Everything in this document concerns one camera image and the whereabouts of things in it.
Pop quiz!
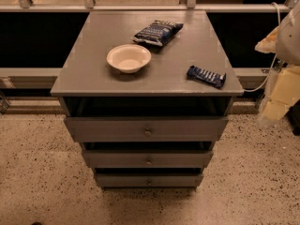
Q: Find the grey drawer cabinet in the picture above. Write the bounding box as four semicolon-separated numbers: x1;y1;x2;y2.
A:
52;11;243;176

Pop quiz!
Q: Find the grey middle drawer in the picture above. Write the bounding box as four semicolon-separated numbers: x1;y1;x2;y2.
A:
82;150;213;169

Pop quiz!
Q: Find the grey bottom drawer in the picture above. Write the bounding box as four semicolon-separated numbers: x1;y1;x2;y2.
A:
95;173;203;188

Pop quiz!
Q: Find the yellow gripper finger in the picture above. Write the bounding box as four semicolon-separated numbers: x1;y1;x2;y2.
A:
262;67;300;121
255;27;278;53

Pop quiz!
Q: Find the white cable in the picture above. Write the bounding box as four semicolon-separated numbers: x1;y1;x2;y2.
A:
243;1;282;94

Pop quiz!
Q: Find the blue snack bar wrapper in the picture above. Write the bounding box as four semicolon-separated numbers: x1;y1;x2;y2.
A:
187;66;226;89

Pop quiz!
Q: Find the grey drawer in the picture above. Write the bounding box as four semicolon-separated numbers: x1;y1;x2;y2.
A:
95;173;203;188
65;116;228;143
82;150;213;169

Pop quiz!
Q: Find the dark blue chip bag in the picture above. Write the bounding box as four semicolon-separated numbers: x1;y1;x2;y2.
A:
132;20;184;47

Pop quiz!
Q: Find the grey top drawer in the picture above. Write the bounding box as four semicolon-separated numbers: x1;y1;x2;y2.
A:
65;116;228;143

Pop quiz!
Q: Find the metal railing frame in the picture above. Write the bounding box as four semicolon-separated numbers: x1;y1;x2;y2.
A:
0;0;300;91

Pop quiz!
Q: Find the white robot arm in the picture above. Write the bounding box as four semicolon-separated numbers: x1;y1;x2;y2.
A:
255;2;300;121

